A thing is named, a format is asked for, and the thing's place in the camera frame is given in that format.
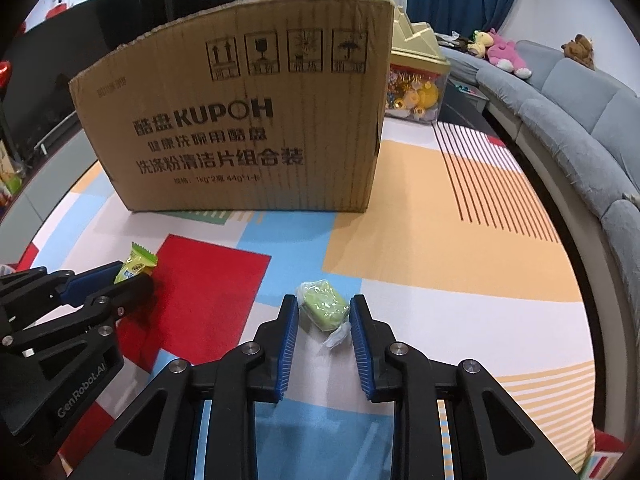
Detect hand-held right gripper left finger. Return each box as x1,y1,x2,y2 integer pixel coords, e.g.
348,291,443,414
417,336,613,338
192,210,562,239
65,294,301,480

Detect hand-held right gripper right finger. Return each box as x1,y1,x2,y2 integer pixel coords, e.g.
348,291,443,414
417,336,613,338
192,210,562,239
349,294,598,480

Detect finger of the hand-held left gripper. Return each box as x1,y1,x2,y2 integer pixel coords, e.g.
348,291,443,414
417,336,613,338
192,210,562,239
0,260,126,311
0,274,156,356

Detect yellow-green snack packet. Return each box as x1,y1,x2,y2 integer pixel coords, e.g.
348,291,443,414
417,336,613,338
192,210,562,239
114,241,159,285

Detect green cake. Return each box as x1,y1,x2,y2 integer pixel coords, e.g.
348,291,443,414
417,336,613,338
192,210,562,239
296,277,351,348

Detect brown cardboard box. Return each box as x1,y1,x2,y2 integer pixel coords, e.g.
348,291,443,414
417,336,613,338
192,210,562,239
67,0,396,213

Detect colourful patchwork tablecloth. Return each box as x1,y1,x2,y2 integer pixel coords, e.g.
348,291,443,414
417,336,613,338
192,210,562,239
0,110,636,480

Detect grey television console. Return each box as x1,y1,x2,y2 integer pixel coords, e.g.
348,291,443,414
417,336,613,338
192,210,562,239
0,125,101,221

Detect green snack box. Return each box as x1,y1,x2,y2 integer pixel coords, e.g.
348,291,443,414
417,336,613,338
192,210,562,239
0,157,23,196

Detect black curved television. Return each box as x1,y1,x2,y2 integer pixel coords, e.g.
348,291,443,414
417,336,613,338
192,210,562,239
0,0,166,161

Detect grey storage bin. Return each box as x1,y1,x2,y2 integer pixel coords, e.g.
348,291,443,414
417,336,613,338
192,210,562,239
452,80,488,113

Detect clear box with gold lid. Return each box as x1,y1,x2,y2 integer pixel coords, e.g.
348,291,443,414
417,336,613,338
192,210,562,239
375,0,451,123

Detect grey sofa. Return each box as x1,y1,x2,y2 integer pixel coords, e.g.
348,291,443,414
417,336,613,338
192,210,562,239
440,40,640,351

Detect papers and bags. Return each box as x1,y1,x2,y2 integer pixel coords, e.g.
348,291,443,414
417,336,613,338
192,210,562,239
435,30,471,50

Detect yellow plush toy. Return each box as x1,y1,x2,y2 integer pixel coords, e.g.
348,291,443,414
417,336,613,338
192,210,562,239
467,30,493,58

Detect pink plush toy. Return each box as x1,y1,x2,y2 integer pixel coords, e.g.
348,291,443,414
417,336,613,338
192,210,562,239
485,28,533,79

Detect brown bear plush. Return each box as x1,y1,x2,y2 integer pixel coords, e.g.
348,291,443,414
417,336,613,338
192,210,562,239
561,34,597,71

